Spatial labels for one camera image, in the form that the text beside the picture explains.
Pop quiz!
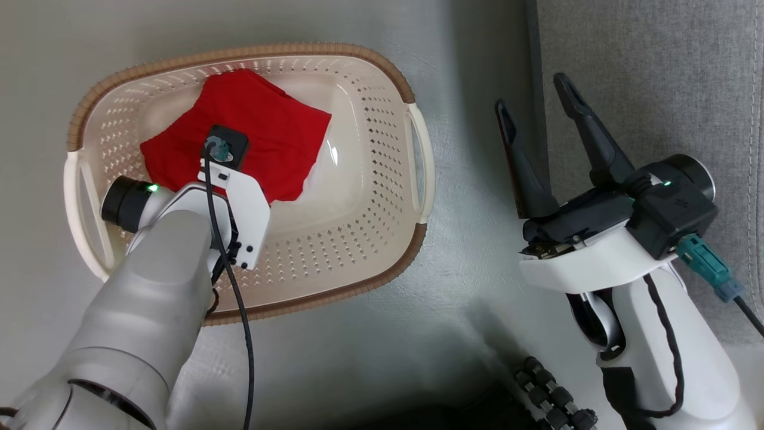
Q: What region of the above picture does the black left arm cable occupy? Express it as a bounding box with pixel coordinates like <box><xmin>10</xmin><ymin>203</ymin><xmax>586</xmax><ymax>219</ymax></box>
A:
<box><xmin>201</xmin><ymin>138</ymin><xmax>257</xmax><ymax>430</ymax></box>

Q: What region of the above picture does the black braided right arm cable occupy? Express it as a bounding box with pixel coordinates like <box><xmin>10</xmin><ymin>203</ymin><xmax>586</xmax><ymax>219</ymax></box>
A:
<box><xmin>633</xmin><ymin>273</ymin><xmax>686</xmax><ymax>419</ymax></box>

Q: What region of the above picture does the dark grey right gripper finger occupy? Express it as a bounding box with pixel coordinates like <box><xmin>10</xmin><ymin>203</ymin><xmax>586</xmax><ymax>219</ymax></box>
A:
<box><xmin>552</xmin><ymin>72</ymin><xmax>637</xmax><ymax>189</ymax></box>
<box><xmin>494</xmin><ymin>99</ymin><xmax>562</xmax><ymax>220</ymax></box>

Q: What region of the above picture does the teal connector with black cable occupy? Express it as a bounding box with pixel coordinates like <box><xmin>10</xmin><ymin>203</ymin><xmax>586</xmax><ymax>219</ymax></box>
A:
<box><xmin>676</xmin><ymin>234</ymin><xmax>764</xmax><ymax>339</ymax></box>

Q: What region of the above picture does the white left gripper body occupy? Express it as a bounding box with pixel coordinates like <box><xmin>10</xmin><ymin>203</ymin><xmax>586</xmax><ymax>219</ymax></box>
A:
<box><xmin>197</xmin><ymin>159</ymin><xmax>273</xmax><ymax>271</ymax></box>

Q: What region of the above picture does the grey fabric sofa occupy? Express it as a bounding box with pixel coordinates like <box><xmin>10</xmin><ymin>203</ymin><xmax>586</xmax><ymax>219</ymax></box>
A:
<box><xmin>525</xmin><ymin>0</ymin><xmax>764</xmax><ymax>348</ymax></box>

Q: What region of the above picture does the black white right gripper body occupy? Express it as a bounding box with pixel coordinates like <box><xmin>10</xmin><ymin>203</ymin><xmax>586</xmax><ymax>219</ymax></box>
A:
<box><xmin>517</xmin><ymin>178</ymin><xmax>682</xmax><ymax>295</ymax></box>

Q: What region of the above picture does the red cloth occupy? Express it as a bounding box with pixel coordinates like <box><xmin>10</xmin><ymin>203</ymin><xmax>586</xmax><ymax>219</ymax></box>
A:
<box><xmin>140</xmin><ymin>68</ymin><xmax>332</xmax><ymax>205</ymax></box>

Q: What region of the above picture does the black ribbed cable chain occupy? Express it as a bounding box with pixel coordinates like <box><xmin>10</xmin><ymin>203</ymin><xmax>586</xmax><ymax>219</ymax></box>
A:
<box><xmin>514</xmin><ymin>356</ymin><xmax>600</xmax><ymax>430</ymax></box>

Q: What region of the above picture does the cream perforated laundry basket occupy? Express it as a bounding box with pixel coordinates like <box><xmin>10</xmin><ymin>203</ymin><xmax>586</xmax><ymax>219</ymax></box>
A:
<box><xmin>63</xmin><ymin>42</ymin><xmax>436</xmax><ymax>327</ymax></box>

